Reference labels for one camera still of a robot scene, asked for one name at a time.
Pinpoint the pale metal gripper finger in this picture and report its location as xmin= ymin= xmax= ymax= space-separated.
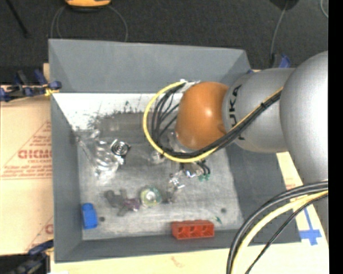
xmin=163 ymin=189 xmax=178 ymax=204
xmin=168 ymin=173 xmax=187 ymax=191

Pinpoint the grey metal bin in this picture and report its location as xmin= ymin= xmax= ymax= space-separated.
xmin=47 ymin=38 xmax=301 ymax=263

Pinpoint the small clear glass thing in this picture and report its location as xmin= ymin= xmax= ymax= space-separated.
xmin=147 ymin=149 xmax=167 ymax=165

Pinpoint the red-brown flat block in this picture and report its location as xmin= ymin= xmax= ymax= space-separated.
xmin=171 ymin=219 xmax=216 ymax=241

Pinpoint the grey and purple toy animal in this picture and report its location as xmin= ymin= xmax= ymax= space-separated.
xmin=103 ymin=189 xmax=141 ymax=217

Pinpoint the round silver spiral disc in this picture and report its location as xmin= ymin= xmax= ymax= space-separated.
xmin=109 ymin=138 xmax=131 ymax=157

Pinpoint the clear plastic bottle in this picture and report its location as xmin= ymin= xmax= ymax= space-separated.
xmin=73 ymin=128 xmax=126 ymax=183

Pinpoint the blue block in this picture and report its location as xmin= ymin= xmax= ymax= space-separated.
xmin=80 ymin=202 xmax=99 ymax=230

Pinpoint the brown cardboard board, red print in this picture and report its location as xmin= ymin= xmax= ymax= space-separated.
xmin=0 ymin=95 xmax=55 ymax=257

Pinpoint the yellow-green ring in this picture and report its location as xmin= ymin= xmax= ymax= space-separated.
xmin=139 ymin=185 xmax=162 ymax=208

